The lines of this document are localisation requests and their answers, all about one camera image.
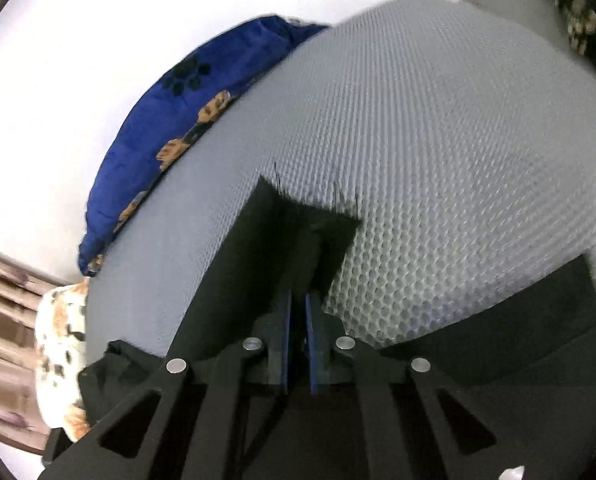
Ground black pants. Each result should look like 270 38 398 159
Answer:
43 175 596 480

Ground blue printed blanket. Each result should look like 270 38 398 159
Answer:
77 14 331 277

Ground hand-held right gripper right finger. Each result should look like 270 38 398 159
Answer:
305 293 524 480

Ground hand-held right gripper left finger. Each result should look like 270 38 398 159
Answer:
38 289 293 480

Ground brown curtain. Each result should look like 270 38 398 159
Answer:
0 241 75 453

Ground grey mesh mat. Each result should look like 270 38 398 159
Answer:
85 0 596 376

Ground white printed cloth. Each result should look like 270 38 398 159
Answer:
34 280 92 441

